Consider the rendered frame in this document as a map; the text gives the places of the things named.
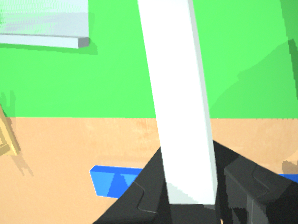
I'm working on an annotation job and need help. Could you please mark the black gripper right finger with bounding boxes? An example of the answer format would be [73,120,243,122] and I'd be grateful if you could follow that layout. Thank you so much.
[213,140,298,224]

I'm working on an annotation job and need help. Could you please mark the green flat mat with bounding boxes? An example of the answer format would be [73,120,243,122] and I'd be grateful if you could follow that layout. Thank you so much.
[0,0,298,119]

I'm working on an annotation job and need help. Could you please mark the white rectangular bar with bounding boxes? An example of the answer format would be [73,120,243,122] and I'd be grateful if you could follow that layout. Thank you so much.
[137,0,221,224]

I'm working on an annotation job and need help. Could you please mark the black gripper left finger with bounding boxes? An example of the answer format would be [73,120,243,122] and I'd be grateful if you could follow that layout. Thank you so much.
[92,146,173,224]

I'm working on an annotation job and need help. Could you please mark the blue flat bar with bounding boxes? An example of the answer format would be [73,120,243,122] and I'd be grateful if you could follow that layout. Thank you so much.
[89,165,298,198]

